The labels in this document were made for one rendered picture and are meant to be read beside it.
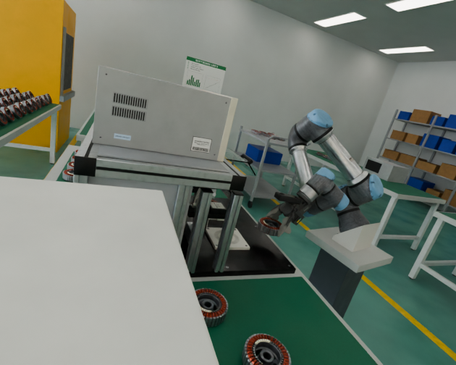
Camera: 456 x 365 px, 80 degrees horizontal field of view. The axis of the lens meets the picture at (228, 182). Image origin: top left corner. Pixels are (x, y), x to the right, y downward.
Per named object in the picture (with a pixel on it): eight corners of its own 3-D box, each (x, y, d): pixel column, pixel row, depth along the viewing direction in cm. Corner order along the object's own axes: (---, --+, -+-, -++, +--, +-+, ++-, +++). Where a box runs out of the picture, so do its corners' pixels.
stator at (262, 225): (273, 224, 125) (276, 216, 124) (286, 237, 115) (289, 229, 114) (252, 223, 121) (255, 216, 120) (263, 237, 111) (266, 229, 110)
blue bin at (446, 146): (448, 152, 615) (453, 141, 607) (461, 156, 591) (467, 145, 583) (437, 150, 597) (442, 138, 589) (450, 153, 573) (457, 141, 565)
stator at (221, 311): (196, 291, 82) (199, 281, 81) (230, 307, 79) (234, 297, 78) (178, 316, 72) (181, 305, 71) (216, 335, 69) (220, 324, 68)
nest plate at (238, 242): (235, 230, 121) (236, 228, 121) (249, 250, 108) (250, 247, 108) (204, 229, 115) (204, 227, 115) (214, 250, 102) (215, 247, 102)
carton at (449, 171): (447, 176, 611) (453, 165, 603) (465, 182, 579) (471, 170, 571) (436, 174, 597) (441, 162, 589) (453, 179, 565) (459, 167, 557)
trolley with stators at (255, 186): (257, 186, 464) (273, 128, 435) (289, 213, 377) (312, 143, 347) (225, 182, 441) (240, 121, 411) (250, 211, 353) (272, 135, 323)
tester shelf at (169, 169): (192, 139, 139) (193, 130, 138) (242, 191, 80) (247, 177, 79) (97, 123, 122) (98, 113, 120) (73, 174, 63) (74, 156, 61)
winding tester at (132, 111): (193, 134, 127) (202, 89, 121) (223, 161, 89) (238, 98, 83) (102, 118, 112) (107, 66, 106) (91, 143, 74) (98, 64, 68)
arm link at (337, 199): (331, 205, 128) (316, 189, 126) (352, 196, 120) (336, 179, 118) (328, 216, 123) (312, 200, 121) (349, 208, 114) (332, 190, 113)
